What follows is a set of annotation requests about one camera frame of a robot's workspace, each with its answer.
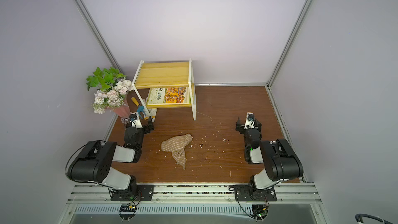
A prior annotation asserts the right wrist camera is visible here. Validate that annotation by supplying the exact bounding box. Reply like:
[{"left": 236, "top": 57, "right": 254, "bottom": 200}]
[{"left": 245, "top": 113, "right": 255, "bottom": 129}]

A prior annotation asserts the aluminium mounting rail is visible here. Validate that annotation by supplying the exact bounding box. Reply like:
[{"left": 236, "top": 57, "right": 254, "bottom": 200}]
[{"left": 67, "top": 183, "right": 321, "bottom": 204}]

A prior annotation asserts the yellow white bookshelf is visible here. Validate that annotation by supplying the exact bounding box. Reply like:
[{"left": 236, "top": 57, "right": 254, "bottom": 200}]
[{"left": 132, "top": 60, "right": 197, "bottom": 120}]

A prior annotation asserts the circuit board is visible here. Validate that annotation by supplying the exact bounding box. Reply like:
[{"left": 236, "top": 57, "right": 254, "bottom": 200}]
[
  {"left": 119, "top": 204, "right": 138, "bottom": 222},
  {"left": 252, "top": 204, "right": 268, "bottom": 220}
]

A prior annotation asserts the left circuit board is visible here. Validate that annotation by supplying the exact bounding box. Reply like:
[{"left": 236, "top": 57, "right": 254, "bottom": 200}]
[{"left": 119, "top": 204, "right": 138, "bottom": 222}]

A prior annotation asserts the flower bouquet in pink vase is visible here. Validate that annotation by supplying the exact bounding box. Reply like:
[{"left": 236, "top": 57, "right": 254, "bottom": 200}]
[{"left": 87, "top": 67, "right": 133, "bottom": 119}]

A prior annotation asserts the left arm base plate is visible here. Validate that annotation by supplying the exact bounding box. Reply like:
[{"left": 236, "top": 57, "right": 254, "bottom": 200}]
[{"left": 109, "top": 185, "right": 154, "bottom": 202}]

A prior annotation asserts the yellow handled blue tool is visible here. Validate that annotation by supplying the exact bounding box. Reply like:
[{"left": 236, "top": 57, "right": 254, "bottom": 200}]
[{"left": 131, "top": 97, "right": 150, "bottom": 120}]

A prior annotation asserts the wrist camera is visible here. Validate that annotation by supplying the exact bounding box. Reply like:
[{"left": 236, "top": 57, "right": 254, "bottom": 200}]
[
  {"left": 245, "top": 113, "right": 255, "bottom": 129},
  {"left": 129, "top": 113, "right": 143, "bottom": 129}
]

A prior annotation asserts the colourful picture book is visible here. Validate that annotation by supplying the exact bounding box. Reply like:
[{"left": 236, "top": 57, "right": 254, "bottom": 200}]
[{"left": 147, "top": 87, "right": 190, "bottom": 106}]

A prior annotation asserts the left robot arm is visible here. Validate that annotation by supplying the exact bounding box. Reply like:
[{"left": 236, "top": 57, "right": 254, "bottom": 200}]
[{"left": 65, "top": 113, "right": 154, "bottom": 199}]

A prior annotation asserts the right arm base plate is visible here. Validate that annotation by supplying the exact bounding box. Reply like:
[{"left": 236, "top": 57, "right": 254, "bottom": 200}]
[{"left": 229, "top": 185, "right": 277, "bottom": 202}]

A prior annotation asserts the right circuit board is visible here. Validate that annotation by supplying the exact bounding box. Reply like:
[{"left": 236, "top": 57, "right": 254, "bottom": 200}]
[{"left": 252, "top": 204, "right": 268, "bottom": 220}]

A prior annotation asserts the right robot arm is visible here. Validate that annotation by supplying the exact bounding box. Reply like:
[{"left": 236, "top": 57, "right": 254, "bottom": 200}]
[{"left": 235, "top": 113, "right": 304, "bottom": 190}]

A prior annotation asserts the striped beige cloth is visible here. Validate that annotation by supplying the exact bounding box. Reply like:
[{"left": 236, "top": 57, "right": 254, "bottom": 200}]
[{"left": 161, "top": 134, "right": 193, "bottom": 170}]

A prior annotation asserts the white work glove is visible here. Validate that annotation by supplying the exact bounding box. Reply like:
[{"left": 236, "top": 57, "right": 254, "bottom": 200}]
[{"left": 148, "top": 108, "right": 157, "bottom": 122}]

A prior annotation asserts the black cable bottom right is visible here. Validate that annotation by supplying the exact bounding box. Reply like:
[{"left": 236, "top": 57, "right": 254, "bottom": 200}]
[{"left": 355, "top": 213, "right": 395, "bottom": 224}]

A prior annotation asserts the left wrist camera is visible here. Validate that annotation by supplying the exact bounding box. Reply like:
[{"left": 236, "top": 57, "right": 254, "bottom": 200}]
[{"left": 129, "top": 113, "right": 143, "bottom": 129}]

